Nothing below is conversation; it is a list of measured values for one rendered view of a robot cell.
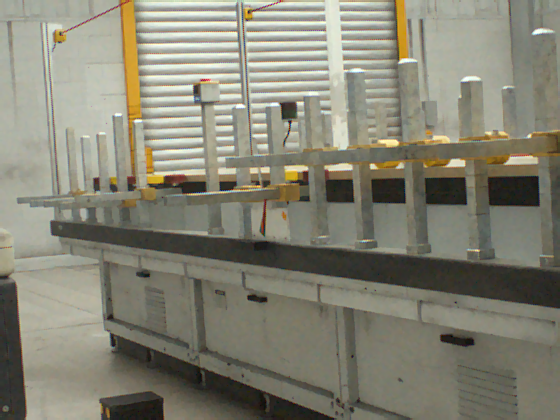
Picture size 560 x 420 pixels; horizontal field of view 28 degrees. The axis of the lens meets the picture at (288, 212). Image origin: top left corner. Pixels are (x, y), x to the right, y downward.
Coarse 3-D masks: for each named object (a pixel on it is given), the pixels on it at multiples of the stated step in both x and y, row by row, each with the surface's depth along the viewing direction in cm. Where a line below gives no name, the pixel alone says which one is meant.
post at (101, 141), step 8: (96, 136) 490; (104, 136) 488; (104, 144) 488; (104, 152) 488; (104, 160) 489; (104, 168) 489; (104, 176) 489; (104, 184) 489; (104, 192) 489; (104, 208) 489; (104, 216) 489
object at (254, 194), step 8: (224, 192) 320; (232, 192) 321; (240, 192) 323; (248, 192) 324; (256, 192) 325; (264, 192) 326; (272, 192) 327; (304, 192) 332; (192, 200) 316; (200, 200) 317; (208, 200) 318; (216, 200) 319; (224, 200) 320; (232, 200) 321; (240, 200) 323; (248, 200) 324
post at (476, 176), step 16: (464, 80) 243; (480, 80) 242; (464, 96) 243; (480, 96) 242; (464, 112) 244; (480, 112) 243; (464, 128) 244; (480, 128) 243; (464, 160) 245; (480, 160) 243; (480, 176) 243; (480, 192) 243; (480, 208) 243; (480, 224) 243; (480, 240) 243
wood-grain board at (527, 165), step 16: (512, 160) 308; (528, 160) 292; (192, 176) 442; (224, 176) 413; (256, 176) 388; (336, 176) 336; (352, 176) 328; (384, 176) 311; (400, 176) 304; (432, 176) 290; (448, 176) 284; (464, 176) 277; (496, 176) 266
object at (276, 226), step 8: (256, 208) 343; (272, 208) 333; (280, 208) 328; (256, 216) 344; (272, 216) 334; (280, 216) 329; (256, 224) 344; (272, 224) 334; (280, 224) 329; (288, 224) 325; (256, 232) 345; (272, 232) 335; (280, 232) 330; (288, 232) 325; (272, 240) 335; (280, 240) 330; (288, 240) 325
